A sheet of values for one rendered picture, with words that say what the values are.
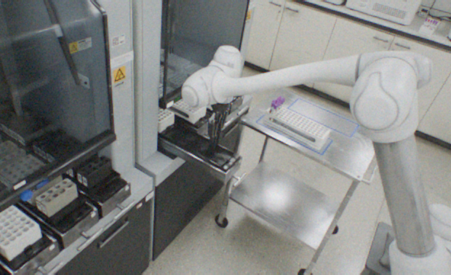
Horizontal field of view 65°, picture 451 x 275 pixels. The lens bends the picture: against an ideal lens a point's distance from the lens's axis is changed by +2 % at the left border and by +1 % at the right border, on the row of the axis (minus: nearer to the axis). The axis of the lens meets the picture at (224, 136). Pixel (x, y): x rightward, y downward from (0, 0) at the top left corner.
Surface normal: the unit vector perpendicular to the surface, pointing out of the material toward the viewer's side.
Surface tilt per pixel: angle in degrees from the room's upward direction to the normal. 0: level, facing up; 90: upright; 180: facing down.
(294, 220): 0
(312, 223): 0
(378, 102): 89
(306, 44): 90
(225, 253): 0
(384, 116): 85
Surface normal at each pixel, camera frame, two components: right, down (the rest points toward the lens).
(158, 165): 0.15, -0.78
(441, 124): -0.53, 0.46
